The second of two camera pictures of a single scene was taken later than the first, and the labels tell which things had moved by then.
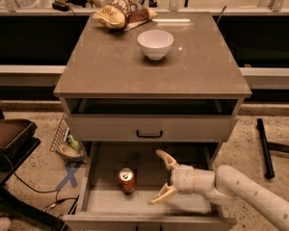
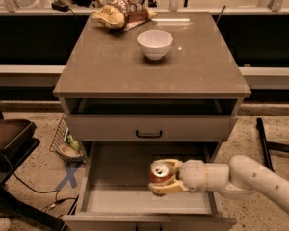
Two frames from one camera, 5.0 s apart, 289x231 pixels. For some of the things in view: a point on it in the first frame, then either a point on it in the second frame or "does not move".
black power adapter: (60, 6) does not move
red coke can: (127, 180) -> (161, 172)
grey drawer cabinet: (137, 83) does not move
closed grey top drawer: (151, 128) does not move
